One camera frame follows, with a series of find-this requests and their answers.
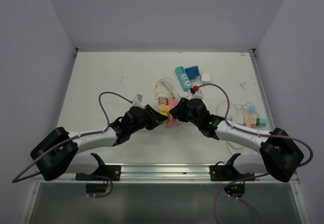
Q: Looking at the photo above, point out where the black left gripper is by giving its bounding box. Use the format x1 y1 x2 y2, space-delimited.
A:
130 103 167 133

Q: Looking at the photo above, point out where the yellow usb charger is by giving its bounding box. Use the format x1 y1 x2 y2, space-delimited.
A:
158 104 170 116

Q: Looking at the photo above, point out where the pink triangular socket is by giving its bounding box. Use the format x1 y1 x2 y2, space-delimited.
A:
166 98 179 128

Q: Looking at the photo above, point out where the beige pink plug adapter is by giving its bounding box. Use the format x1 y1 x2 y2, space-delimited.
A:
157 97 170 105

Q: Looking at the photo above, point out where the white power strip cable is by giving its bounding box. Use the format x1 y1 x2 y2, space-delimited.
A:
160 77 180 100

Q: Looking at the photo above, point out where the teal power strip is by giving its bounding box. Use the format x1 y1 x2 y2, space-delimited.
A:
175 66 192 92

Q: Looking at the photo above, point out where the dark blue plug adapter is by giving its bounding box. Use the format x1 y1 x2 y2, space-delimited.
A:
185 66 200 79

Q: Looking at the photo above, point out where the white usb charger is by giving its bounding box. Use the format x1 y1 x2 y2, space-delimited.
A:
201 73 211 84

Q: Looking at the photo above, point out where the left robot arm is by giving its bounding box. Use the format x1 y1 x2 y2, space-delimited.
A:
30 105 168 181

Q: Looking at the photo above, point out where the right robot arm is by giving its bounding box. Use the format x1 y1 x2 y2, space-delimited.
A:
169 99 304 183

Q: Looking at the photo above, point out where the teal small plug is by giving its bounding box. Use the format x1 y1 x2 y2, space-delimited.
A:
256 118 268 127

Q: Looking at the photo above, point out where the light blue charger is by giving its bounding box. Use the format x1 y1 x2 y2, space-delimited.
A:
249 105 256 114

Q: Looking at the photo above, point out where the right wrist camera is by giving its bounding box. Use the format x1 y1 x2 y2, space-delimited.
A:
189 85 204 100

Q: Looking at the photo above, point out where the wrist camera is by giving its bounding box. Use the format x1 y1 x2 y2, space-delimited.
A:
189 85 204 100
132 94 143 108

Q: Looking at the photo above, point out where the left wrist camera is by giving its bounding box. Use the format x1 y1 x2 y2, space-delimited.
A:
132 94 143 108

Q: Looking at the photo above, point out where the yellow thin cable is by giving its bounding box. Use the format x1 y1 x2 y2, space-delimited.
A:
153 78 178 103

